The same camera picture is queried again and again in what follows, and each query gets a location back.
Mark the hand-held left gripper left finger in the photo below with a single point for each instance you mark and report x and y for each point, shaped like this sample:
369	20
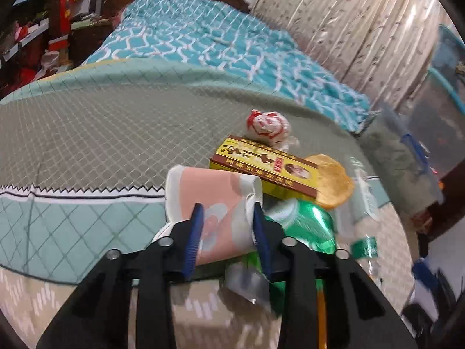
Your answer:
194	232

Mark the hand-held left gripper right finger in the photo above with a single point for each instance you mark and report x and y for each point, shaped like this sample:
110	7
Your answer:
261	236

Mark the grey foil wrapper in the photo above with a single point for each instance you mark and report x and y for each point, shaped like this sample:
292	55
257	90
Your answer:
243	280

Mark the crushed pink paper cup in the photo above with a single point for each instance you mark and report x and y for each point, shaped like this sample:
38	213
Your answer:
214	189

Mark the yellow and brown carton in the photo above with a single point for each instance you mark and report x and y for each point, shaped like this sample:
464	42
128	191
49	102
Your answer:
254	167

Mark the round rice cracker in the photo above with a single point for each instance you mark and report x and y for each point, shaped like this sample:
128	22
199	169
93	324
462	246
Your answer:
330	185

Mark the clear bottle with green label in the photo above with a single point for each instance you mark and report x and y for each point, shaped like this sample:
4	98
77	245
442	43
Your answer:
365	247

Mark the red and white ball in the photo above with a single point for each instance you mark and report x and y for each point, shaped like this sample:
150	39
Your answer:
267	125

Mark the teal patterned quilt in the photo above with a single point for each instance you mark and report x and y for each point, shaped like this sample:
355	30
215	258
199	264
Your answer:
203	43

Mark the clear storage box teal lid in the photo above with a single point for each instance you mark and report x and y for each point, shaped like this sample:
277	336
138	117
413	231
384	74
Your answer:
436	116
450	51

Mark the beige leaf-print curtain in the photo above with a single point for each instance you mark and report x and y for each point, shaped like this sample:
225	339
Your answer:
345	25

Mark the cluttered wooden shelf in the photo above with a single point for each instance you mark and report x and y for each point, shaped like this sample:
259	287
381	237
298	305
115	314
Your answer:
43	36

